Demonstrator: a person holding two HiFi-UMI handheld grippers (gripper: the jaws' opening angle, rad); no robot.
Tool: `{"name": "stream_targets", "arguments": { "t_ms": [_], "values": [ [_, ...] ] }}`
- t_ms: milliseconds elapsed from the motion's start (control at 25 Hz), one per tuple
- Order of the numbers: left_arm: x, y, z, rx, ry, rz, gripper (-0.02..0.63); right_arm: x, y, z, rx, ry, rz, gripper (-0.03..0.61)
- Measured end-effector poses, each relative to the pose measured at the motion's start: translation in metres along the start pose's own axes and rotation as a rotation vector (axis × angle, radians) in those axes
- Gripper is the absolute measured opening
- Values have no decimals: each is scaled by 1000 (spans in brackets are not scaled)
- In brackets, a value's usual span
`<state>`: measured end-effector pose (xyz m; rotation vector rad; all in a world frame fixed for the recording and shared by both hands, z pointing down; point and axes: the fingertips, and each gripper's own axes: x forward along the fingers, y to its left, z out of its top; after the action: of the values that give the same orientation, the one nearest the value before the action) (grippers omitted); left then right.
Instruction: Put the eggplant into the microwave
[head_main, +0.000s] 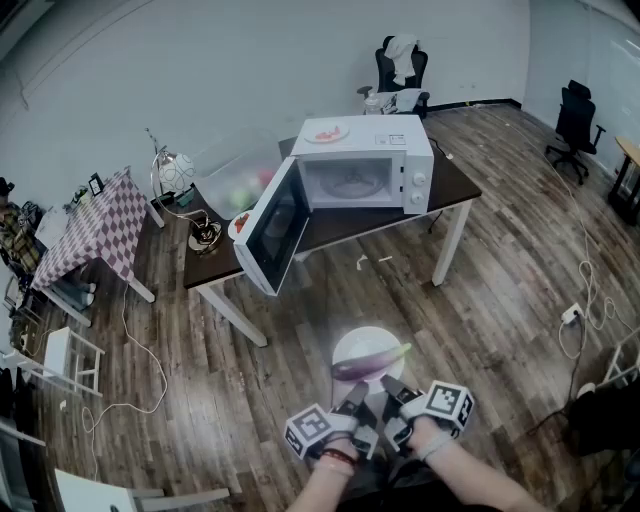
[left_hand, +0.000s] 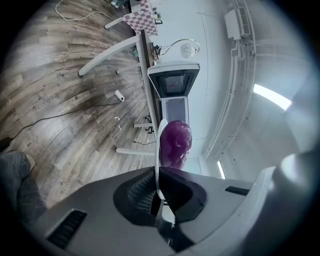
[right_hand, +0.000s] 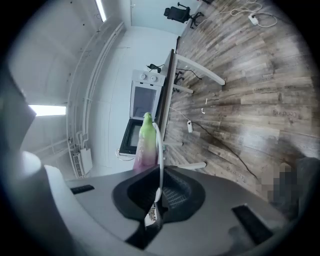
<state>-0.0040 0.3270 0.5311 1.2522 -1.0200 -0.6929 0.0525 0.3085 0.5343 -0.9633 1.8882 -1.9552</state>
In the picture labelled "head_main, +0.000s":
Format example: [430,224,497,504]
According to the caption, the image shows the white paper sheet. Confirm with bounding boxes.
[34,207,69,249]

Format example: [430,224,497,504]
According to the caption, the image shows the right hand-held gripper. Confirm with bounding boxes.
[379,374,476,454]

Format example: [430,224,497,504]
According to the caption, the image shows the wooden desk with black legs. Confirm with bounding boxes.
[607,135,640,226]

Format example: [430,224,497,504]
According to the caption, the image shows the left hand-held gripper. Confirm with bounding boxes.
[283,382,380,461]

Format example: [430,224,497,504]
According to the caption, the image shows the black office chair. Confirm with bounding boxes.
[544,79,607,186]
[356,35,431,120]

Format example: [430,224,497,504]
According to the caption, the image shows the person's dark shirt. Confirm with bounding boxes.
[344,462,481,512]

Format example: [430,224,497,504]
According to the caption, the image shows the light grey clothing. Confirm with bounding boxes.
[380,89,430,115]

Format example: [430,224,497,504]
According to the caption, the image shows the wooden table with white legs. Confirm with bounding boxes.
[182,134,484,349]

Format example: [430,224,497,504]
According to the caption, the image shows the small white table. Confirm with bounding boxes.
[34,199,166,329]

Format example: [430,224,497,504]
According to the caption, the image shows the translucent plastic storage bin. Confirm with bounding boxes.
[191,126,284,222]

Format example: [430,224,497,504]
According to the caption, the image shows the long white cable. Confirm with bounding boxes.
[469,102,640,359]

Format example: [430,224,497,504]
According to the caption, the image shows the person's left forearm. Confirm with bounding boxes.
[287,434,362,512]

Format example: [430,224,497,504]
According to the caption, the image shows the grey wristband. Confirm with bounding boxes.
[417,432,454,461]

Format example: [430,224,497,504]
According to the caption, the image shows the white round plate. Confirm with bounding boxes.
[303,122,350,145]
[332,325,407,385]

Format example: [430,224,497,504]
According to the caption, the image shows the white garment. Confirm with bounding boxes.
[384,33,419,86]

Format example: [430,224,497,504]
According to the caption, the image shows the white microwave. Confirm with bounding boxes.
[233,113,435,297]

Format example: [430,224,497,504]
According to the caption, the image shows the person's right forearm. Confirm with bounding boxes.
[412,414,551,512]

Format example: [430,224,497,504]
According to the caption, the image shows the red black bracelet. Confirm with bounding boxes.
[319,447,359,466]

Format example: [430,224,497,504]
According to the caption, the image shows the purple eggplant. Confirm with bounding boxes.
[330,342,412,381]

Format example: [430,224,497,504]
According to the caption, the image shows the white metal rack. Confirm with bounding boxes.
[602,329,640,389]

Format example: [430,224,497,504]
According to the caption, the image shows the white wooden stool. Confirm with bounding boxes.
[17,327,106,399]

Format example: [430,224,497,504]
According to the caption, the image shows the black cable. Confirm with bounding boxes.
[527,319,589,436]

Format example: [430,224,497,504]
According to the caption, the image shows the thin white cable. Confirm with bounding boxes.
[82,282,169,481]

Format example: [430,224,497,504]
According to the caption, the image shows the white globe table lamp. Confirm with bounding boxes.
[149,149,225,257]

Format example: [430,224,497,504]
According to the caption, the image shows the small white plate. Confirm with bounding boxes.
[228,212,251,241]

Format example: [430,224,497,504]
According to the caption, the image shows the white furniture panel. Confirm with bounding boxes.
[53,467,231,512]

